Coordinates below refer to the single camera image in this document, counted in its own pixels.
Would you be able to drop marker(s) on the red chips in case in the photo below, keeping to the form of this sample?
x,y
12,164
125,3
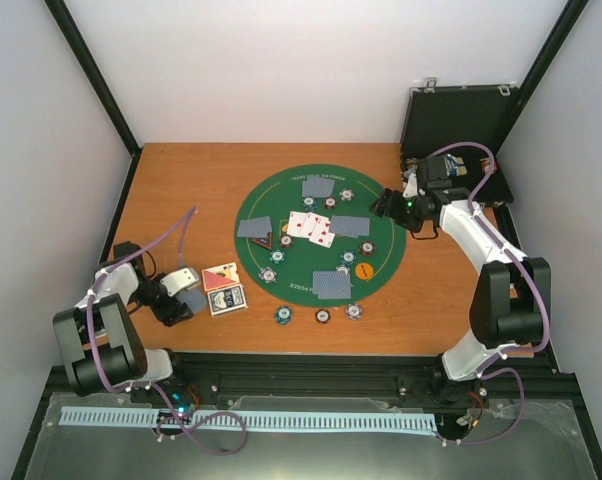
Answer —
x,y
489,166

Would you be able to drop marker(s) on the red brown chip stack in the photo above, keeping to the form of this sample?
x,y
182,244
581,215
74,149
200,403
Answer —
x,y
322,316

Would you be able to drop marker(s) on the triangular red dealer button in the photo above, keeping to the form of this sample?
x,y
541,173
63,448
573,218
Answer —
x,y
263,242

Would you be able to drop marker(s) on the wrapped card deck in case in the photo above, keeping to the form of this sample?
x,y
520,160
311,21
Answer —
x,y
456,165

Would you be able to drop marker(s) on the face up heart card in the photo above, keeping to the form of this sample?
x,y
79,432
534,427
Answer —
x,y
321,234
313,224
295,223

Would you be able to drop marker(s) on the orange round blind button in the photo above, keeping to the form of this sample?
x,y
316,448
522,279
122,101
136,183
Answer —
x,y
364,271

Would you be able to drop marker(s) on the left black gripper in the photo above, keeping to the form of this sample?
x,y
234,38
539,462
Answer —
x,y
170,317

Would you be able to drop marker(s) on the green blue chip stack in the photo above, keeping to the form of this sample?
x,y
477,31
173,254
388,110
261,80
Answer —
x,y
283,315

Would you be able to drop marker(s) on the blue playing card box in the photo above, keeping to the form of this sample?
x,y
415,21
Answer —
x,y
227,300

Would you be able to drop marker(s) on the round green poker mat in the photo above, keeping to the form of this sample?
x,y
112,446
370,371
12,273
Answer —
x,y
266,211

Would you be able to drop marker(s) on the red playing card box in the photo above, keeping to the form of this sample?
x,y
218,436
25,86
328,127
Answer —
x,y
219,277

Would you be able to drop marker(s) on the blue backed playing card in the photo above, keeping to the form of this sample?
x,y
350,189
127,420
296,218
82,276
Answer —
x,y
248,231

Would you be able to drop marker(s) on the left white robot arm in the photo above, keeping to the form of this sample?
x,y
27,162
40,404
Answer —
x,y
99,344

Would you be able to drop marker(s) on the green blue poker chip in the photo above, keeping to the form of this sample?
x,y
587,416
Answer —
x,y
277,256

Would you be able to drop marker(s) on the grey card deck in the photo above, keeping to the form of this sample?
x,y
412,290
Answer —
x,y
193,299

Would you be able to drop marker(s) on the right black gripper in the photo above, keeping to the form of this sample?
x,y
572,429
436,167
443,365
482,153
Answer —
x,y
383,208

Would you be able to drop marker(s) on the black poker chip case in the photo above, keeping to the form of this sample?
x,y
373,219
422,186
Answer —
x,y
438,116

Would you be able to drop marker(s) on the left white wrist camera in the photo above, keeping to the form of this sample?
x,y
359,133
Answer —
x,y
180,280

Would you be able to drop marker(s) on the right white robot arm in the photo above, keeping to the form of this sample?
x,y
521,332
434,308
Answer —
x,y
510,309

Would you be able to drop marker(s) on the purple white chip stack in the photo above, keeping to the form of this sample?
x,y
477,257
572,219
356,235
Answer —
x,y
353,311

